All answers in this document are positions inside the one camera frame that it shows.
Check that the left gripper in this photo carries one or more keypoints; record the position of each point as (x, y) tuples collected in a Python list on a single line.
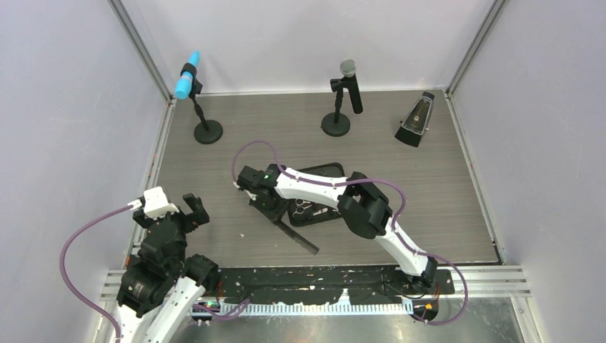
[(199, 212)]

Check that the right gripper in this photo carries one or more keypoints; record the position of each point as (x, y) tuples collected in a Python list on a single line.
[(271, 216)]

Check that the silver thinning scissors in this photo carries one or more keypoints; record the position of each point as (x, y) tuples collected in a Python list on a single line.
[(304, 209)]

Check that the black zipper tool case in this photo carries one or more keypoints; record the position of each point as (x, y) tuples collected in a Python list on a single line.
[(330, 170)]

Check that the black comb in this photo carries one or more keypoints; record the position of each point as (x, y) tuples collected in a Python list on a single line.
[(296, 237)]

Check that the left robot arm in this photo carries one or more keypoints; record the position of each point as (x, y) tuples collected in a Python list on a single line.
[(161, 283)]

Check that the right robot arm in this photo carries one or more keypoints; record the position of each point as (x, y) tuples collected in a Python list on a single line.
[(362, 205)]

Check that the left black microphone stand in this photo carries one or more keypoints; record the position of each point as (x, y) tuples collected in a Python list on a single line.
[(208, 131)]

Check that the black microphone stand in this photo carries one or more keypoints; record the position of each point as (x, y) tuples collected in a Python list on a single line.
[(332, 124), (208, 131)]

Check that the right black microphone stand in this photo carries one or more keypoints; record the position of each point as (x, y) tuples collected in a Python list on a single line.
[(332, 124)]

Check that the blue microphone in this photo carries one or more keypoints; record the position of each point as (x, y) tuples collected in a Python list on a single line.
[(188, 75)]

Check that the black grey microphone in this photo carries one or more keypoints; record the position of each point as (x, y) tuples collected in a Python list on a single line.
[(349, 80)]

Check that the black metronome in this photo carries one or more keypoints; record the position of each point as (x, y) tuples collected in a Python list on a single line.
[(413, 127)]

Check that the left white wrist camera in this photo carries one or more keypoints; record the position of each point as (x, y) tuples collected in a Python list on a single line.
[(154, 203)]

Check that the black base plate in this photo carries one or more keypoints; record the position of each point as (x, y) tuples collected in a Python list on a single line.
[(385, 284)]

